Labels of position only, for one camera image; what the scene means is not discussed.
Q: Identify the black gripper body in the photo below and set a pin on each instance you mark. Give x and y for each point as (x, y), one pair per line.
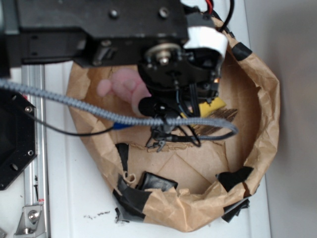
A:
(179, 78)

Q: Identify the pink plush bunny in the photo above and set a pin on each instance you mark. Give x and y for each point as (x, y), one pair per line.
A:
(127, 85)

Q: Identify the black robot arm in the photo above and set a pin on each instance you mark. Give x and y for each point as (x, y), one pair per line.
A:
(91, 33)

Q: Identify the yellow sponge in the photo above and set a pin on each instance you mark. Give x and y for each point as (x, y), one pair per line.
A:
(207, 108)

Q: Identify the dark wood piece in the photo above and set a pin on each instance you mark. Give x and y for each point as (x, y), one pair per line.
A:
(227, 114)

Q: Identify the brown paper bag bin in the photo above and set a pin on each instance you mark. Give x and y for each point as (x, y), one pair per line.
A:
(185, 187)

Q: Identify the white cylinder camera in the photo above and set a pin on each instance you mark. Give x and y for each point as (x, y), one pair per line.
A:
(203, 34)

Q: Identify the aluminium extrusion rail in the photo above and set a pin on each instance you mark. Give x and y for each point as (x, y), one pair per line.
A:
(36, 188)

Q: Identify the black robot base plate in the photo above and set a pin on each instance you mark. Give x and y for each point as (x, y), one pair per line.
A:
(17, 136)

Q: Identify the metal corner bracket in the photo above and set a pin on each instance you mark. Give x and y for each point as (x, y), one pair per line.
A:
(31, 223)

